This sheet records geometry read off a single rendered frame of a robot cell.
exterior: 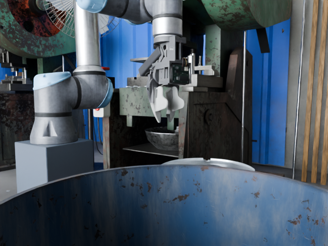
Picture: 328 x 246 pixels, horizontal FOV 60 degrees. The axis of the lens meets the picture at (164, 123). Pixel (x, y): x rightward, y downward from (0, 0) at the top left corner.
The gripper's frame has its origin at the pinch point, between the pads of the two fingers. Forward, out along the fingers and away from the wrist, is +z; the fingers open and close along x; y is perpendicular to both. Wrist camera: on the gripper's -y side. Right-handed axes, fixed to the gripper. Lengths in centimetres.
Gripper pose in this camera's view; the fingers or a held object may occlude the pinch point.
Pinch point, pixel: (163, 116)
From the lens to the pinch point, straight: 75.5
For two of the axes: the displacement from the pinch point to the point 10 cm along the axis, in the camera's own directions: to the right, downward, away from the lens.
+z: 0.0, 10.0, 0.9
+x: 8.0, -0.6, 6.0
